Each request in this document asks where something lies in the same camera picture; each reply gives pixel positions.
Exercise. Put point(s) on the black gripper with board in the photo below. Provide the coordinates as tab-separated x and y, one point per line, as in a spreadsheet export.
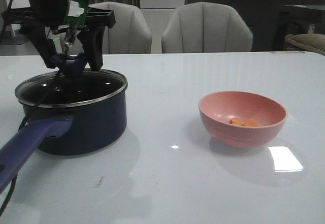
63	16

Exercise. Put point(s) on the glass lid blue knob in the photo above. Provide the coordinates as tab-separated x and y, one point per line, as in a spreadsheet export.
76	86

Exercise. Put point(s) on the orange ham piece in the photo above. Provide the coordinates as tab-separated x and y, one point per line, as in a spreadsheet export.
250	123
236	121

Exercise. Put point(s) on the pink plastic bowl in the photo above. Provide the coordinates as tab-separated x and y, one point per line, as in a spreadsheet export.
218	108

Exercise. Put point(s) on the dark floor mat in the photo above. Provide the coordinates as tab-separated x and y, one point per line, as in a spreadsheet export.
14	41

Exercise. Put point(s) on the left grey upholstered chair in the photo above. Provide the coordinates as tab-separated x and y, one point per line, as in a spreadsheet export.
130	33

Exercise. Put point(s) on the grey upholstered chair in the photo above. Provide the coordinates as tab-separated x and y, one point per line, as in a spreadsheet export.
206	28
130	33

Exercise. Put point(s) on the white drawer cabinet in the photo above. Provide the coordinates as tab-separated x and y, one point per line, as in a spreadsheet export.
156	13

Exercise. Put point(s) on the right grey upholstered chair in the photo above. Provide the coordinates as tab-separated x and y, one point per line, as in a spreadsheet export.
206	28

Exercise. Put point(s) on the dark grey counter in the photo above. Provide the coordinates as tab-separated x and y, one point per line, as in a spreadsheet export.
261	16

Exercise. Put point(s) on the dark side table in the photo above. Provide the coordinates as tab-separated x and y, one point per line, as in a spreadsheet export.
296	20

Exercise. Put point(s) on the beige cushion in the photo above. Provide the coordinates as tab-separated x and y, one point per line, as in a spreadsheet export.
305	42

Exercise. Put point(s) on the dark blue saucepan purple handle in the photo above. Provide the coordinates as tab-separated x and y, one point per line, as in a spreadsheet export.
64	131

